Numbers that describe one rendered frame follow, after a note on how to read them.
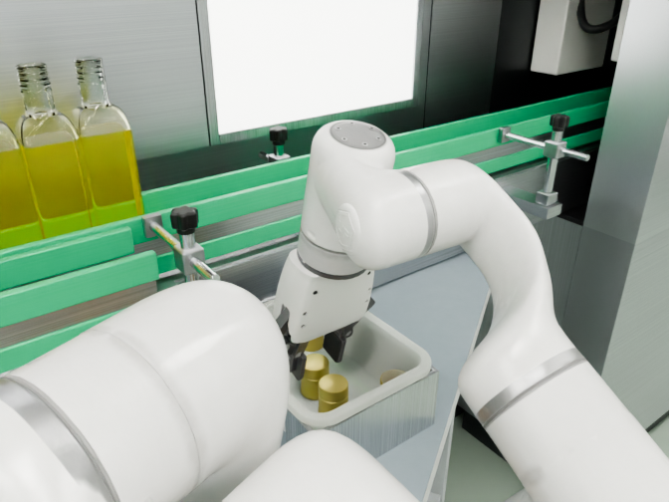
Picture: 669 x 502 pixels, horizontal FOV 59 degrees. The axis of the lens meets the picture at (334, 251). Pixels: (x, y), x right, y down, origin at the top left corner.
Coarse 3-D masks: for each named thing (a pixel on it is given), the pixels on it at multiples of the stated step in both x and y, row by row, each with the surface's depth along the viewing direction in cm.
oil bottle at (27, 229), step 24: (0, 120) 61; (0, 144) 59; (0, 168) 60; (24, 168) 62; (0, 192) 61; (24, 192) 62; (0, 216) 62; (24, 216) 63; (0, 240) 63; (24, 240) 64
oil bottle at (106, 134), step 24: (72, 120) 66; (96, 120) 64; (120, 120) 66; (96, 144) 65; (120, 144) 67; (96, 168) 66; (120, 168) 68; (96, 192) 67; (120, 192) 69; (96, 216) 69; (120, 216) 70
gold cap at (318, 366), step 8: (312, 360) 70; (320, 360) 70; (328, 360) 70; (312, 368) 69; (320, 368) 69; (328, 368) 70; (304, 376) 70; (312, 376) 69; (320, 376) 69; (304, 384) 70; (312, 384) 70; (304, 392) 71; (312, 392) 70
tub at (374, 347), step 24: (360, 336) 75; (384, 336) 71; (360, 360) 76; (384, 360) 72; (408, 360) 69; (360, 384) 73; (384, 384) 62; (408, 384) 63; (288, 408) 60; (312, 408) 69; (336, 408) 59; (360, 408) 60
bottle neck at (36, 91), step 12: (24, 72) 60; (36, 72) 60; (48, 72) 61; (24, 84) 60; (36, 84) 60; (48, 84) 61; (24, 96) 61; (36, 96) 61; (48, 96) 62; (36, 108) 61; (48, 108) 62
